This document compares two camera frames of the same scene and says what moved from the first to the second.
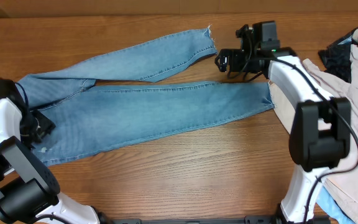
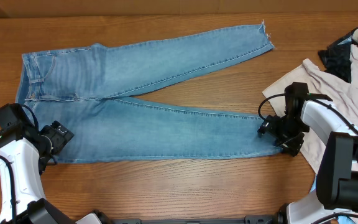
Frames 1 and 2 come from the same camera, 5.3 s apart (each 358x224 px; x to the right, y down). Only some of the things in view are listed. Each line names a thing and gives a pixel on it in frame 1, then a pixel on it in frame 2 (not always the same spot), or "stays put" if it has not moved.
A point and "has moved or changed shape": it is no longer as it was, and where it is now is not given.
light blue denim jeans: (87, 112) has moved or changed shape
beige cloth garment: (354, 185) stays put
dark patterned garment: (335, 57) stays put
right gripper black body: (238, 63) → (289, 130)
